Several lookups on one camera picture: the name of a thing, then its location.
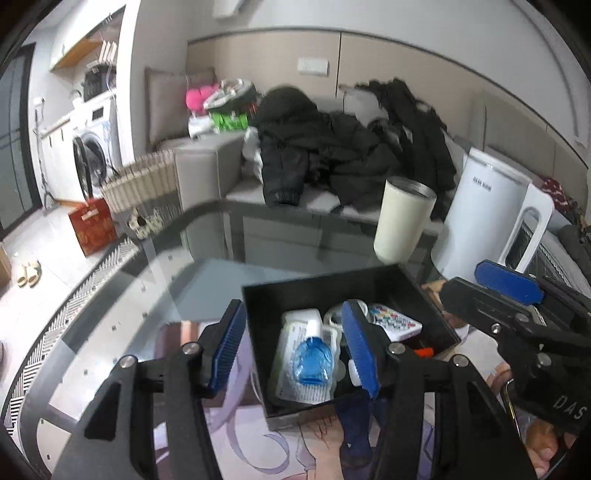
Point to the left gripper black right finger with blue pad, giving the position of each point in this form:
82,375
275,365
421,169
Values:
474,437

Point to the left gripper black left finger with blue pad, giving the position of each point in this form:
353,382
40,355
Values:
114,437

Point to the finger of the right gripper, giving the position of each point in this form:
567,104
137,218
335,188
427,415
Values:
502,319
554,301

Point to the white remote control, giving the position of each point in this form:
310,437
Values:
397,326

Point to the blue round bottle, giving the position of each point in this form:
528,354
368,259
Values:
313,363

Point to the white charger plug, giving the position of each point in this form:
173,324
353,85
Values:
299,325

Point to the blue eye drop bottle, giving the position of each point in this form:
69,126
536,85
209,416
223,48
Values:
425,352

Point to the grey tumbler lid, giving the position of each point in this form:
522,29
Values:
333,318

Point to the right hand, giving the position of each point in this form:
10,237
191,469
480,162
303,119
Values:
542,439

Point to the black phone gold edge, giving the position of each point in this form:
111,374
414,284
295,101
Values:
516,415

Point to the anime print desk mat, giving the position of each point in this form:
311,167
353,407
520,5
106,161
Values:
342,445

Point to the white electric kettle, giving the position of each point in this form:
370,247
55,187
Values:
486,215

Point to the cream tumbler cup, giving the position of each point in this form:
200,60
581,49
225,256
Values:
405,211

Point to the black cardboard box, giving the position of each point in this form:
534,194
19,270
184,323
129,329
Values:
393,284

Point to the pair of slippers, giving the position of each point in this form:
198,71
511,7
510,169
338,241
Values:
29,275

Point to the red gift bag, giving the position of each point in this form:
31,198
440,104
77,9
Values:
93,226

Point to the woven laundry basket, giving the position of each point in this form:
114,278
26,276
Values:
143,197

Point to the grey sofa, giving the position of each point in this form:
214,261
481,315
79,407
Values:
228,165

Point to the dark glass door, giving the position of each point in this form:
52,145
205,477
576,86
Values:
19,196

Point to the black jacket pile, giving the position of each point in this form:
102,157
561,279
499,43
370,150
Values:
301,146

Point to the white washing machine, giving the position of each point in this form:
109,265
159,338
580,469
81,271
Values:
95,143

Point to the grey cushion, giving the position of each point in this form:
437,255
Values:
166,111

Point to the pink plush toy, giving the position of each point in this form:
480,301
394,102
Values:
196,96

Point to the black white helmet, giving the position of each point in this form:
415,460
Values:
232,96

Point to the black microwave oven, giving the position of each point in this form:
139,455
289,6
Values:
97,80

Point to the white wall socket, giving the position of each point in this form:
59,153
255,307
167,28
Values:
313,66

